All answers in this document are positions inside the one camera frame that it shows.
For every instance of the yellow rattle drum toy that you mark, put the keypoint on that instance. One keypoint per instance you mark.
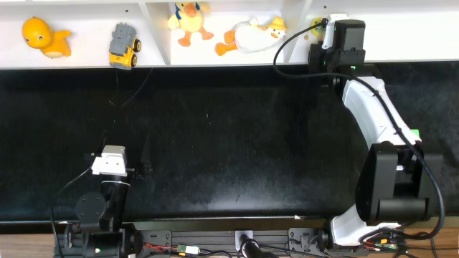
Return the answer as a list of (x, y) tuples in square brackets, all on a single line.
[(317, 30)]

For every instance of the white shelf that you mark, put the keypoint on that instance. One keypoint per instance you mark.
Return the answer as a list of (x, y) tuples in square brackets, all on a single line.
[(86, 36)]

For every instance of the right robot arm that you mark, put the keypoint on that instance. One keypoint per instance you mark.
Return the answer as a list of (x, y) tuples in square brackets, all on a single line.
[(369, 107)]

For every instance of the white plush duck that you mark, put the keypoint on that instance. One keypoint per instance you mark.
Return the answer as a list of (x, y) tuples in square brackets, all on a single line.
[(254, 37)]

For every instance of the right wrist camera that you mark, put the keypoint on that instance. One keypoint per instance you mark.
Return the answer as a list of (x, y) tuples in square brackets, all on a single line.
[(329, 36)]

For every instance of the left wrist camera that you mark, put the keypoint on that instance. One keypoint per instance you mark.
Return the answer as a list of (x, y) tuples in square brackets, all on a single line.
[(111, 161)]

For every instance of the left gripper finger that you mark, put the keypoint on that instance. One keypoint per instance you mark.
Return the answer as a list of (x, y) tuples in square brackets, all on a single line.
[(146, 156)]

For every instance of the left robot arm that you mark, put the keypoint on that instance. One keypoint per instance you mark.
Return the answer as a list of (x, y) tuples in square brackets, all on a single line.
[(114, 200)]

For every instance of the yellow rubber duck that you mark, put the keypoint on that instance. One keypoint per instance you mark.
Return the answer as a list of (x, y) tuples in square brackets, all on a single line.
[(39, 34)]

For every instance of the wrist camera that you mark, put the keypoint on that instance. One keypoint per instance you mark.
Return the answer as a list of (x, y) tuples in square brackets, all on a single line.
[(111, 161), (329, 36)]

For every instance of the mounting rail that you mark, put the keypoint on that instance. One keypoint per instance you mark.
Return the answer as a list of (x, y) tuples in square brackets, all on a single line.
[(215, 240)]

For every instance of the yellow plush duck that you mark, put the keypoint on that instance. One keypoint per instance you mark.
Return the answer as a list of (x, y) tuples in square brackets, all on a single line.
[(190, 23)]

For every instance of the grey and yellow toy truck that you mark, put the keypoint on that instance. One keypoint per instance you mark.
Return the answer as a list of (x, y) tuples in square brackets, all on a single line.
[(123, 44)]

